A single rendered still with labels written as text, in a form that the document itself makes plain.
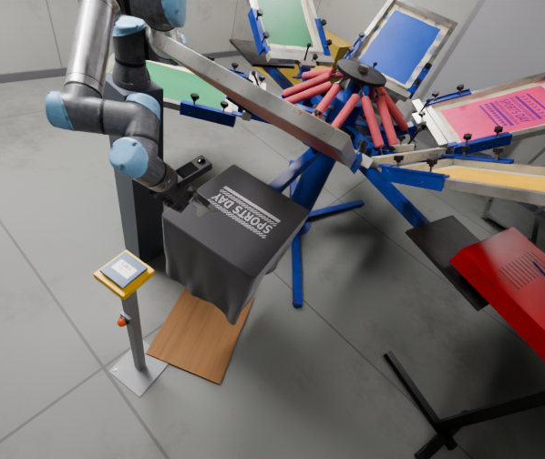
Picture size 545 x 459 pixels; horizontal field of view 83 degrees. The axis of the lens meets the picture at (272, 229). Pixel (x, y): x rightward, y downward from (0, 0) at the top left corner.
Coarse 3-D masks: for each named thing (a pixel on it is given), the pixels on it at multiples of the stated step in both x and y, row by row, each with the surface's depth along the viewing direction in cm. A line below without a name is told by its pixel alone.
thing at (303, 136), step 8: (264, 112) 91; (280, 120) 88; (288, 128) 108; (296, 128) 83; (296, 136) 128; (304, 136) 95; (312, 136) 77; (312, 144) 122; (320, 144) 91; (328, 152) 112
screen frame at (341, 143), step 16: (160, 48) 81; (176, 48) 80; (192, 64) 79; (208, 64) 78; (224, 80) 77; (240, 80) 76; (256, 96) 75; (272, 96) 74; (272, 112) 75; (288, 112) 74; (304, 112) 73; (304, 128) 73; (320, 128) 72; (336, 144) 71; (352, 144) 82; (336, 160) 146; (352, 160) 108
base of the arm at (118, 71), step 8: (120, 64) 119; (128, 64) 119; (136, 64) 120; (144, 64) 123; (112, 72) 124; (120, 72) 121; (128, 72) 121; (136, 72) 122; (144, 72) 125; (112, 80) 126; (120, 80) 123; (128, 80) 124; (136, 80) 123; (144, 80) 126; (128, 88) 124; (136, 88) 125; (144, 88) 127
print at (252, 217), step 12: (228, 192) 137; (216, 204) 131; (228, 204) 132; (240, 204) 134; (252, 204) 136; (228, 216) 128; (240, 216) 130; (252, 216) 132; (264, 216) 133; (252, 228) 127; (264, 228) 129
